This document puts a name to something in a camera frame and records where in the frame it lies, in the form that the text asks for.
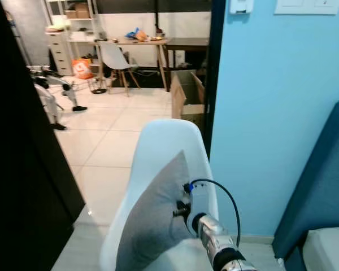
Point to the grey pillow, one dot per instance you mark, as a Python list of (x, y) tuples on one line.
[(152, 226)]

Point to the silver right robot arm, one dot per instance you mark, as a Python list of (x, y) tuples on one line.
[(217, 243)]

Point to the white plastic shell chair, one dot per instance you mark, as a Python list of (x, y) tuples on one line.
[(158, 147)]

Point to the white chair with wooden legs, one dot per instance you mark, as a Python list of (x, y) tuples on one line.
[(113, 56)]

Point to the open cardboard box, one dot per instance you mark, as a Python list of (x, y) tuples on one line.
[(183, 99)]

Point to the dark blue sofa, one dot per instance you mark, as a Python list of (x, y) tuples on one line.
[(322, 180)]

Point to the light grey seat cushion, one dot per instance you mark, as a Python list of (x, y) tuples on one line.
[(330, 251)]

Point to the black door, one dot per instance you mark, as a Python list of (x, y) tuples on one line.
[(22, 169)]

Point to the dark brown table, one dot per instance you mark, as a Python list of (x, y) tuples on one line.
[(189, 42)]

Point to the silver legged robot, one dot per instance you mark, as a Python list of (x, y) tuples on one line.
[(51, 101)]

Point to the orange bag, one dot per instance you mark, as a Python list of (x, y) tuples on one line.
[(82, 69)]

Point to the light wooden desk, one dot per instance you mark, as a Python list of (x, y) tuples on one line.
[(135, 42)]

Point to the blue and orange packet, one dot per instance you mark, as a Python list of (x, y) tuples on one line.
[(138, 35)]

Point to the black lamp pole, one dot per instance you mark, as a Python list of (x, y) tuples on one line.
[(157, 17)]

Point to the white drawer unit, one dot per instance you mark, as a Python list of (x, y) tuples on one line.
[(61, 53)]

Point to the white metal shelf rack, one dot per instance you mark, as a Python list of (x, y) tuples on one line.
[(86, 35)]

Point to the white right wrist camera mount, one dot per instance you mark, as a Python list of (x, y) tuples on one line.
[(199, 200)]

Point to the black door frame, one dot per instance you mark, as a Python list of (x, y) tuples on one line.
[(214, 68)]

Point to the white wall controller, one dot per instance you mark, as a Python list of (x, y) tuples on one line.
[(241, 5)]

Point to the white light switch panel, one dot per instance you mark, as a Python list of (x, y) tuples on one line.
[(308, 5)]

